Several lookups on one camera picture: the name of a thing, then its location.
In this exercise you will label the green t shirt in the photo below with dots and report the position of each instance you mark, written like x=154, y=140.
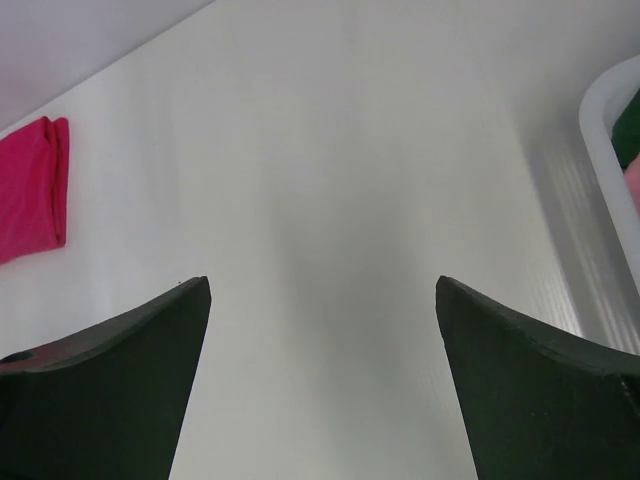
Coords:
x=625, y=135

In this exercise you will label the pink t shirt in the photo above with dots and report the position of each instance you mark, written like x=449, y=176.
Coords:
x=632, y=179

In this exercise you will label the white plastic laundry bin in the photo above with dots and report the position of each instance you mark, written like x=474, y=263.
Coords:
x=603, y=103

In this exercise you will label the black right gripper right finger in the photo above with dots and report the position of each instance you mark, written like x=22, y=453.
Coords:
x=537, y=402

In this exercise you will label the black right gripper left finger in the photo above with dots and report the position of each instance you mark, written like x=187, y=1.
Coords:
x=109, y=401

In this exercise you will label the folded magenta t shirt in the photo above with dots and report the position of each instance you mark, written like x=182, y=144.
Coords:
x=35, y=161

